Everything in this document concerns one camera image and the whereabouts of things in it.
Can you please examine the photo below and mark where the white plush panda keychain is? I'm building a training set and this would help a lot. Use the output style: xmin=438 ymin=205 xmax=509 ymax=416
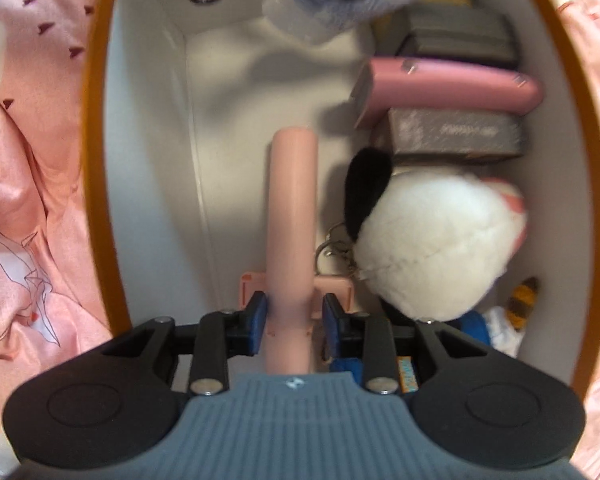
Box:
xmin=342 ymin=147 xmax=529 ymax=322

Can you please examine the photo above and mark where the pink square plastic tray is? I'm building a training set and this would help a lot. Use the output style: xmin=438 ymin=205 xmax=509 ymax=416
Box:
xmin=238 ymin=270 xmax=355 ymax=322

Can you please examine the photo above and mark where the blue round object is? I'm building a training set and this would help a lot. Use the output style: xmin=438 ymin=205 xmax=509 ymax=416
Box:
xmin=452 ymin=309 xmax=491 ymax=347

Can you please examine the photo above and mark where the orange small packet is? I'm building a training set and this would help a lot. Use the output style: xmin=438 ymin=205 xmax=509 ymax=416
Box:
xmin=396 ymin=355 xmax=421 ymax=394

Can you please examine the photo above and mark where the pink plastic tube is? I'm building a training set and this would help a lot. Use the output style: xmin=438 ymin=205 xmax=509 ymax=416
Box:
xmin=267 ymin=127 xmax=319 ymax=377

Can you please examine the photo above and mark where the metal keyring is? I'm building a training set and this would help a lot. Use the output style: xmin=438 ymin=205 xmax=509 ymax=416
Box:
xmin=314 ymin=222 xmax=359 ymax=277

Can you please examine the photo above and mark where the grey jewelry box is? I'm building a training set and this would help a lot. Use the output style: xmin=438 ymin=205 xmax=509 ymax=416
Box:
xmin=395 ymin=4 xmax=522 ymax=69

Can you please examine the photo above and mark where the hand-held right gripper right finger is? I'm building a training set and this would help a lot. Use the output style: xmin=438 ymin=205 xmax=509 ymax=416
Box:
xmin=321 ymin=293 xmax=485 ymax=396

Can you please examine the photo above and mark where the orange cardboard box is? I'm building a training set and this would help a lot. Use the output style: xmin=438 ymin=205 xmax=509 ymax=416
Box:
xmin=80 ymin=0 xmax=600 ymax=407

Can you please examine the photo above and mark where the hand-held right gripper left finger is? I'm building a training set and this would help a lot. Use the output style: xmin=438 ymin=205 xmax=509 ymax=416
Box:
xmin=99 ymin=291 xmax=270 ymax=397

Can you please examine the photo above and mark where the pink cylindrical tube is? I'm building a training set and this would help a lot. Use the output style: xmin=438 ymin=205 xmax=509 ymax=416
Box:
xmin=350 ymin=57 xmax=544 ymax=131

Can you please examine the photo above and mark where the white small toy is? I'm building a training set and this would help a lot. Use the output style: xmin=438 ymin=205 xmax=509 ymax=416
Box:
xmin=482 ymin=307 xmax=522 ymax=357

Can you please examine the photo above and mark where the yellow striped small toy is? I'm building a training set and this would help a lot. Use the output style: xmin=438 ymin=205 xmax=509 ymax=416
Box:
xmin=507 ymin=277 xmax=540 ymax=331

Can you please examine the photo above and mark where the dark printed card box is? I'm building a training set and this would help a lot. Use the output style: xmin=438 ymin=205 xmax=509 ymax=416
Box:
xmin=387 ymin=107 xmax=529 ymax=162

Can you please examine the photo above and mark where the pink printed bedsheet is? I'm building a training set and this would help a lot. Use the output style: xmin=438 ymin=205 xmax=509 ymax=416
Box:
xmin=0 ymin=0 xmax=600 ymax=480

